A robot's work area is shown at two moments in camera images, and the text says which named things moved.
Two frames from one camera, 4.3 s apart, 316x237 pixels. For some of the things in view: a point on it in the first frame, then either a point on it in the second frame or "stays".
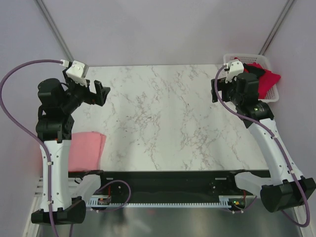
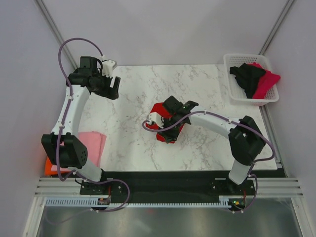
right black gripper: [222, 86] → [170, 136]
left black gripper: [98, 98] → [109, 92]
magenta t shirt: [265, 81] stays
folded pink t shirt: [85, 149] stays
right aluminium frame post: [276, 27] stays
